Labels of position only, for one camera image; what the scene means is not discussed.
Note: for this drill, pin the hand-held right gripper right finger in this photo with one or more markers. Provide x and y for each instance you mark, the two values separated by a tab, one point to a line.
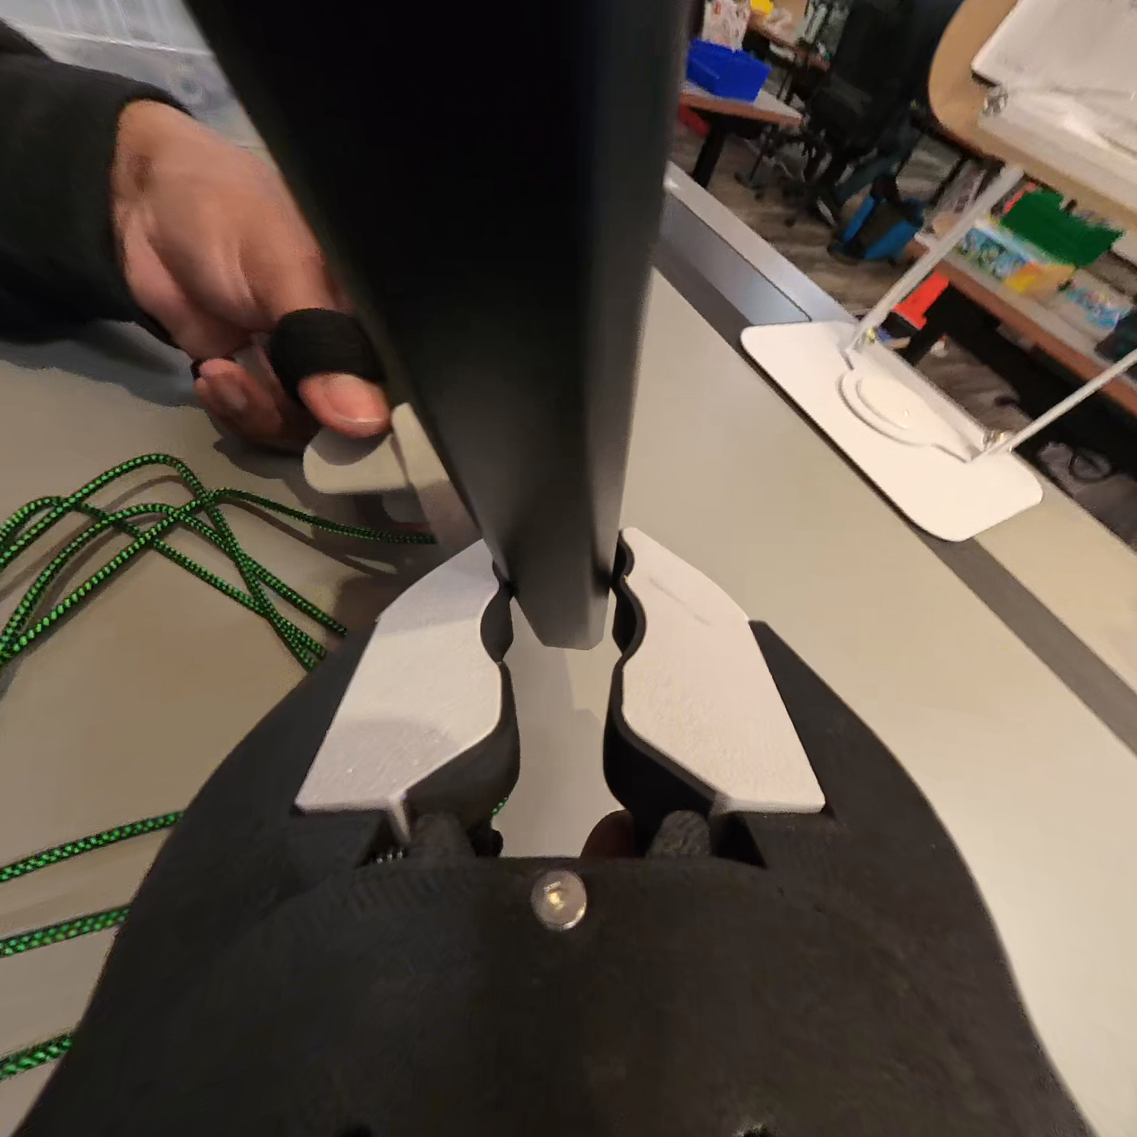
711	701

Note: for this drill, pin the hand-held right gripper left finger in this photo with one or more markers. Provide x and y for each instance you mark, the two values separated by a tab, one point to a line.
418	701

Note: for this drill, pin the black USB hub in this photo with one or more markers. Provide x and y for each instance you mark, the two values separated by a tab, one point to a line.
498	266

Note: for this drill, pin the person's left forearm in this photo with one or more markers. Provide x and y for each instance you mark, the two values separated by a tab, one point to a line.
54	176

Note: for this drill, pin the grey desk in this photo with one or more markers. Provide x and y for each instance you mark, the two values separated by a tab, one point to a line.
799	620

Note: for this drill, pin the wood edged desk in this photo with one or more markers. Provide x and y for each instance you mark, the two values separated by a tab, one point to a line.
737	104

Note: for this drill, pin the person's left hand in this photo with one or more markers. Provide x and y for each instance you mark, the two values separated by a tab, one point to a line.
205	239

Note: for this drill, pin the white metal stand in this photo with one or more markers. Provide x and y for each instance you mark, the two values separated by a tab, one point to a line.
933	479

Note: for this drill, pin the blue plastic bin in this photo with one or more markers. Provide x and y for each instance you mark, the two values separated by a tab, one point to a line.
729	70

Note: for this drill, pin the black office chair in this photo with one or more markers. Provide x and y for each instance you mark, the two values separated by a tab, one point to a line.
852	106

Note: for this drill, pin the round wooden table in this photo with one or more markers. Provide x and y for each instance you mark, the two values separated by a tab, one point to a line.
956	106

